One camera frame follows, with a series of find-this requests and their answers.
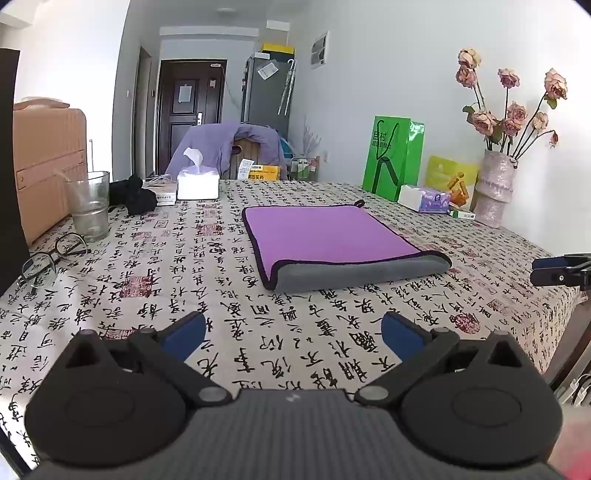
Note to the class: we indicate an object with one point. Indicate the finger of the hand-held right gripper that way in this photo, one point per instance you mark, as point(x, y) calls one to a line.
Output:
point(554, 277)
point(549, 263)

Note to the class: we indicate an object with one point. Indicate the black crumpled cloth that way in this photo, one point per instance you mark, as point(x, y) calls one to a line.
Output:
point(136, 196)

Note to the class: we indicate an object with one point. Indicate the bunch of dried pink roses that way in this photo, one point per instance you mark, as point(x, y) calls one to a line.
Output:
point(510, 78)

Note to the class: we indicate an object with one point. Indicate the wooden chair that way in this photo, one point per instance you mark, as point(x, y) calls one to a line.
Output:
point(251, 157)

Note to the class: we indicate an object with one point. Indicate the green paper bag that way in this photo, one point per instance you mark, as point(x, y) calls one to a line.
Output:
point(388, 157)

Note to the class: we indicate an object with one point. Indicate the dark brown entrance door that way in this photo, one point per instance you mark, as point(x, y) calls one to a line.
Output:
point(184, 134)

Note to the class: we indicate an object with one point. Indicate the yellow delivery bag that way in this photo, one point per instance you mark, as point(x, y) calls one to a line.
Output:
point(265, 173)

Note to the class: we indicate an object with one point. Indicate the clear straw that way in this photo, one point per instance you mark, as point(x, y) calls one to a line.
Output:
point(69, 184)

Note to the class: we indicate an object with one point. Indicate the purple and grey towel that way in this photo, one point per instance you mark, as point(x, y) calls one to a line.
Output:
point(323, 230)

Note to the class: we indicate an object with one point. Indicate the white paper notice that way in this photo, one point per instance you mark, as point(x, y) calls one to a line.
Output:
point(185, 92)

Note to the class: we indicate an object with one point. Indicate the pink ribbed suitcase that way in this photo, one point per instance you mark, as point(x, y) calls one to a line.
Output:
point(46, 166)

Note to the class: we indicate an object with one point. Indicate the yellow box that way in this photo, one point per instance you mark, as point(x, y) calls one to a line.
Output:
point(279, 50)

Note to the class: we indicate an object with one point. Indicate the grey refrigerator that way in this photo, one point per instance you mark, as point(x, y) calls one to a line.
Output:
point(263, 101)

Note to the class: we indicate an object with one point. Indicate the opened soft tissue pack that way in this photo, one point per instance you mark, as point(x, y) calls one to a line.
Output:
point(198, 184)

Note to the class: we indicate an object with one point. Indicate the grey side door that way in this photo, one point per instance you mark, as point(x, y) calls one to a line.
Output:
point(142, 115)

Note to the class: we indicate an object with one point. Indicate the clear drinking glass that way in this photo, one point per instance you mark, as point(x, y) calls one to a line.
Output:
point(90, 217)

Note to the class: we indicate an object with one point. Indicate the flat white box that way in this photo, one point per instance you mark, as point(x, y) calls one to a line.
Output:
point(161, 196)

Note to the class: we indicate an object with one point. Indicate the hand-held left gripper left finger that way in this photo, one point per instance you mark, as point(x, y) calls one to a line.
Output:
point(184, 337)

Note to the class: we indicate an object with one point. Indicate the pink textured vase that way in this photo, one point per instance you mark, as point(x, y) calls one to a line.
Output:
point(496, 189)

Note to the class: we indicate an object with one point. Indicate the blue plastic bag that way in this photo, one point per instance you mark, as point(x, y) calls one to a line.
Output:
point(285, 147)

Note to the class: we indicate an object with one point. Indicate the person's pink clothing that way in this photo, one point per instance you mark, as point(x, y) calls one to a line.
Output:
point(579, 443)

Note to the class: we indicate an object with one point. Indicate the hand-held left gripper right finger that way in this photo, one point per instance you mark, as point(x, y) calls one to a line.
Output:
point(404, 337)

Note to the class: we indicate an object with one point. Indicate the black monitor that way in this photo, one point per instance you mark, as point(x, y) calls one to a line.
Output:
point(9, 184)

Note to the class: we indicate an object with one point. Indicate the green and white small box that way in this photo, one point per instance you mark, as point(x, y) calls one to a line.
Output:
point(463, 214)

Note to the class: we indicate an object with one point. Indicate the clear folded umbrella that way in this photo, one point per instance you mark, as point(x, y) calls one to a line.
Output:
point(287, 87)

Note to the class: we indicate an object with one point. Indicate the yellow-green paper bag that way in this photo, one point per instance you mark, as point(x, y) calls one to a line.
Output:
point(441, 173)

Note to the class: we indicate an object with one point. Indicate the purple jacket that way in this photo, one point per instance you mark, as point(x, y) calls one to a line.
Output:
point(203, 143)

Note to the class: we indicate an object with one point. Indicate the purple floral tissue pack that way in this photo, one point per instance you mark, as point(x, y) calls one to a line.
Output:
point(422, 199)

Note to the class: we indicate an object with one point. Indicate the black framed eyeglasses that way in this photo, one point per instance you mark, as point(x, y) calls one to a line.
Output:
point(37, 267)

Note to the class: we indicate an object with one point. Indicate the white wall panel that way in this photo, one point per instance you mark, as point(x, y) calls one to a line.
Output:
point(319, 50)

